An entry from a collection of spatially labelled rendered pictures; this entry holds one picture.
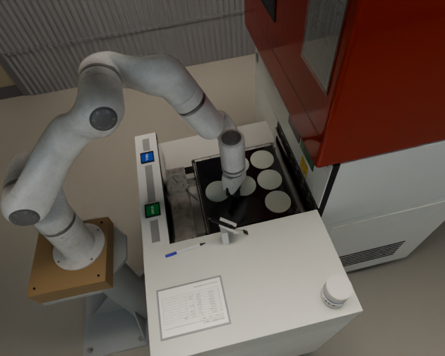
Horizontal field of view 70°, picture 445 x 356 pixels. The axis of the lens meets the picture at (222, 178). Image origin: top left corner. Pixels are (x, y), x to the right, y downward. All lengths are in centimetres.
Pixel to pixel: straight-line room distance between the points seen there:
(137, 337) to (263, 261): 118
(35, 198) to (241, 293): 64
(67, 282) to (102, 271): 12
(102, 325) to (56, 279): 91
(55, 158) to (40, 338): 159
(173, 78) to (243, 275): 63
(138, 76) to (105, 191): 187
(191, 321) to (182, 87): 67
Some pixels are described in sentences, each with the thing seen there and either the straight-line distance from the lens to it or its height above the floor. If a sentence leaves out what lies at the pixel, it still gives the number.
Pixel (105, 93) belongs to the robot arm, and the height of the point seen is 154.
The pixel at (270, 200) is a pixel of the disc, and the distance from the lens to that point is 126.
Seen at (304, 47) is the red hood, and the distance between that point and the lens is 88.
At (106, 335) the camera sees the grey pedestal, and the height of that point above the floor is 1.
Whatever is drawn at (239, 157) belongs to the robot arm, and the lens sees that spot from 102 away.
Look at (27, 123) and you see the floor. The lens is 350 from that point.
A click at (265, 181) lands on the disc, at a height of 90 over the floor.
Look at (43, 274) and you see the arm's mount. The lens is 135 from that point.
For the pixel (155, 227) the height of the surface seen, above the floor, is 96.
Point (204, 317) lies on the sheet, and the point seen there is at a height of 97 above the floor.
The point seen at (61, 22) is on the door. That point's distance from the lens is 329.
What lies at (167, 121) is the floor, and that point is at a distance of 291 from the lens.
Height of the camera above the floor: 197
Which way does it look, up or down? 55 degrees down
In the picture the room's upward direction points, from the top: 8 degrees counter-clockwise
